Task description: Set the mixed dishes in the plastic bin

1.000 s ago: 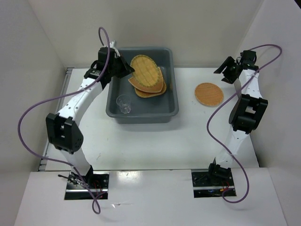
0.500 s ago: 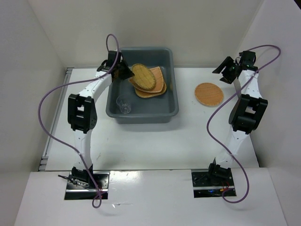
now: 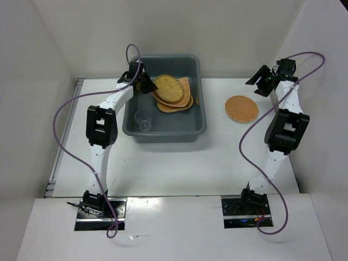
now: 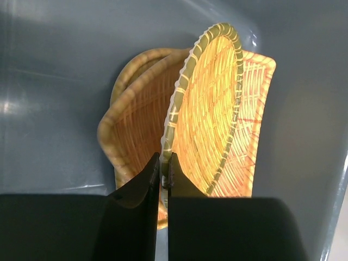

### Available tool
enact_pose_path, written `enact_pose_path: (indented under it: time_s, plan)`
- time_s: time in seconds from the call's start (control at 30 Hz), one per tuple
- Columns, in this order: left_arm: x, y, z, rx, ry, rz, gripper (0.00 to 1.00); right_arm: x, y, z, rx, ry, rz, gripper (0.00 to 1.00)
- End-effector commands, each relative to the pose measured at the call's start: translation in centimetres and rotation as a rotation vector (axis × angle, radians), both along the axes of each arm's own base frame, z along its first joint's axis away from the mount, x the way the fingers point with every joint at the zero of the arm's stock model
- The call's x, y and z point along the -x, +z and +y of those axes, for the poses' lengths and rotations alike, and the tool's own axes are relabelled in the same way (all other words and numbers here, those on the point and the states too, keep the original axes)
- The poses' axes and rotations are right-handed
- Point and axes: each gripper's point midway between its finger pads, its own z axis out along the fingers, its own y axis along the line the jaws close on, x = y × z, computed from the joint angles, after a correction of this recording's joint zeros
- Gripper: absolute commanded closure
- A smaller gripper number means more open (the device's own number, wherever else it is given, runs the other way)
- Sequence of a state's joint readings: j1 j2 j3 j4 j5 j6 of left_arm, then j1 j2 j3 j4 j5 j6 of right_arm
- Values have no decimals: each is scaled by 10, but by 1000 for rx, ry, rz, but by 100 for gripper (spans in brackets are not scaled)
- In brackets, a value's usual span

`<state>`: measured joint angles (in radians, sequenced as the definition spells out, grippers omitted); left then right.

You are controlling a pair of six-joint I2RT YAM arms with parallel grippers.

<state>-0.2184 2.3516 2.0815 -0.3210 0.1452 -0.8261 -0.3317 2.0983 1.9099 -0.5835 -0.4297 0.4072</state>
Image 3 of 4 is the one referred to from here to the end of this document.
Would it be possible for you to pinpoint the round yellow bamboo tray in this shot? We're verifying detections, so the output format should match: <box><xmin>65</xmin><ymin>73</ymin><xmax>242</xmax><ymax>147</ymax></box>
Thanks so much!
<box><xmin>154</xmin><ymin>74</ymin><xmax>184</xmax><ymax>103</ymax></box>

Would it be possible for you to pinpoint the square woven bamboo tray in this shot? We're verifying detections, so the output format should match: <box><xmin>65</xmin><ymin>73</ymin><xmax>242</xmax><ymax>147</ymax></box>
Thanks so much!
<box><xmin>156</xmin><ymin>96</ymin><xmax>194</xmax><ymax>113</ymax></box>

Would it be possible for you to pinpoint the round orange woven tray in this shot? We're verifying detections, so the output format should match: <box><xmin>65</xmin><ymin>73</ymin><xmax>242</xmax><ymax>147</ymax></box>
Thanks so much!
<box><xmin>225</xmin><ymin>95</ymin><xmax>259</xmax><ymax>123</ymax></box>

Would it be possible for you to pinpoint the clear plastic cup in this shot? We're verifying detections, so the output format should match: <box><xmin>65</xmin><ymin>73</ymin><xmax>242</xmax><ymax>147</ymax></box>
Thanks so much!
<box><xmin>134</xmin><ymin>109</ymin><xmax>152</xmax><ymax>132</ymax></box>

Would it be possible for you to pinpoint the fan-shaped woven bamboo tray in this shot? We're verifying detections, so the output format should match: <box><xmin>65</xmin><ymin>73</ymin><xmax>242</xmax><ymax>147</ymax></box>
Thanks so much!
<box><xmin>152</xmin><ymin>77</ymin><xmax>192</xmax><ymax>107</ymax></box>

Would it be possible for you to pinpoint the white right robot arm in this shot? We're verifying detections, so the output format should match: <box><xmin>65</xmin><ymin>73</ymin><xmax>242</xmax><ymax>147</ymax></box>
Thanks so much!
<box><xmin>238</xmin><ymin>58</ymin><xmax>310</xmax><ymax>214</ymax></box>

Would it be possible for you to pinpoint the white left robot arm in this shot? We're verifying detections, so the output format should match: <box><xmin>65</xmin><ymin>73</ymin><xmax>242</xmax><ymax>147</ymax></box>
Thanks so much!
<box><xmin>83</xmin><ymin>61</ymin><xmax>157</xmax><ymax>218</ymax></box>

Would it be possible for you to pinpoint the grey plastic bin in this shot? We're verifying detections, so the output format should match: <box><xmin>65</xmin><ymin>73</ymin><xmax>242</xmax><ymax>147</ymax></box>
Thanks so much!
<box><xmin>122</xmin><ymin>54</ymin><xmax>207</xmax><ymax>143</ymax></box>

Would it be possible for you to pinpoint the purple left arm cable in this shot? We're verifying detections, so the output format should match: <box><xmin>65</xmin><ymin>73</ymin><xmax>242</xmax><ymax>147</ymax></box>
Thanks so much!
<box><xmin>52</xmin><ymin>44</ymin><xmax>144</xmax><ymax>239</ymax></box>

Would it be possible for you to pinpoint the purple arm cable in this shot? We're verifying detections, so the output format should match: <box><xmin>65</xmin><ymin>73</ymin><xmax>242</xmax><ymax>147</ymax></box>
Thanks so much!
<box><xmin>239</xmin><ymin>51</ymin><xmax>327</xmax><ymax>234</ymax></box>
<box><xmin>52</xmin><ymin>44</ymin><xmax>144</xmax><ymax>239</ymax></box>

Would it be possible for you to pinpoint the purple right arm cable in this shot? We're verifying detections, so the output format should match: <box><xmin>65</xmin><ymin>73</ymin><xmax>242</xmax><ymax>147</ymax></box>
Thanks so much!
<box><xmin>239</xmin><ymin>51</ymin><xmax>327</xmax><ymax>234</ymax></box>

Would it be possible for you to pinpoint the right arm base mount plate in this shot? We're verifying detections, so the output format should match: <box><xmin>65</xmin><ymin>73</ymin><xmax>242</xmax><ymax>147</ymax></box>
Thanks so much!
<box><xmin>221</xmin><ymin>197</ymin><xmax>273</xmax><ymax>229</ymax></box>

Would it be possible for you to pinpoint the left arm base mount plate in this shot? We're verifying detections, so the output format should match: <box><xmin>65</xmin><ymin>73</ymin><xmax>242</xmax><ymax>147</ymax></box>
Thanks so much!
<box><xmin>74</xmin><ymin>198</ymin><xmax>127</xmax><ymax>232</ymax></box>

